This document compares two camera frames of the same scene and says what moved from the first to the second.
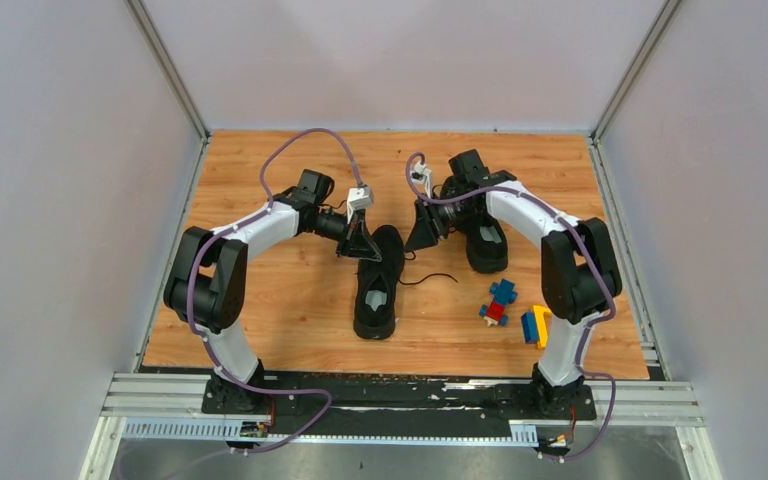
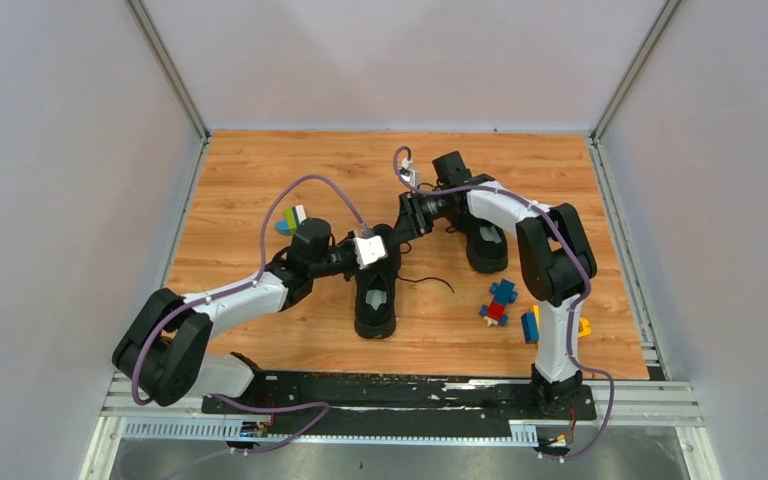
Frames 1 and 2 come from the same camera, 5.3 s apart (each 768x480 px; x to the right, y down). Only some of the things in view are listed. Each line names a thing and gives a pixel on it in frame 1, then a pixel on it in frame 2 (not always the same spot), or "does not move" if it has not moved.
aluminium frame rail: x=619 y=401 does not move
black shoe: x=486 y=245 does not move
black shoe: x=376 y=299 does not move
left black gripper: x=357 y=241 -> x=353 y=271
